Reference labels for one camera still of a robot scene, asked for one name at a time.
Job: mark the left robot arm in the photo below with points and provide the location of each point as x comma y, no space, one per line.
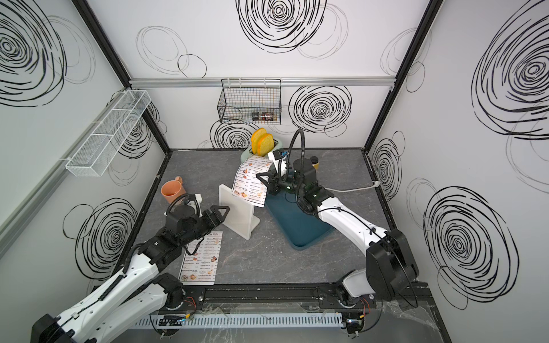
142,286

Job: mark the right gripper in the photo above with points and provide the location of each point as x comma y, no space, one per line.
273,184

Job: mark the new menu sheet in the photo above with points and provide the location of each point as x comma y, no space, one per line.
246,185

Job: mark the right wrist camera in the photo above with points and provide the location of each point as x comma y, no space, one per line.
278,154

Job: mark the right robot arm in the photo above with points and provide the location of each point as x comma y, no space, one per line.
390,265

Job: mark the old menu sheet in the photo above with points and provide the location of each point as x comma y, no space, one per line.
201,267

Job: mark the black wire basket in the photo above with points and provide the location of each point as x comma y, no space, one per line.
239,98

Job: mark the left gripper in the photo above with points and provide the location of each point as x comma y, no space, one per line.
215,214

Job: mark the mint green toaster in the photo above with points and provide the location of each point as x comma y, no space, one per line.
248,152

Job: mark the white slotted cable duct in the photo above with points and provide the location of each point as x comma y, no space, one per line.
241,321

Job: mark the toast slice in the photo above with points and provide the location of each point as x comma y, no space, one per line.
256,138
265,144

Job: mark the rear toast slice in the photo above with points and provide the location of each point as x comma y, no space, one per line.
256,138

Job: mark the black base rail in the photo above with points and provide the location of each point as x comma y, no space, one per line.
317,296

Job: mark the teal plastic tray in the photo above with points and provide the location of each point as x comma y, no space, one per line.
301,230

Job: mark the orange mug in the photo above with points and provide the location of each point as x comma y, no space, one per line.
172,189

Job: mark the items in wire basket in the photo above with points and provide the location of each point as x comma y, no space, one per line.
262,116

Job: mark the front toast slice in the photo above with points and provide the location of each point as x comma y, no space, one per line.
265,144

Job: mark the white menu holder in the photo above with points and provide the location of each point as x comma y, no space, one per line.
240,218

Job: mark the orange juice bottle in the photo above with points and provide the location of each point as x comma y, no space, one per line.
315,162

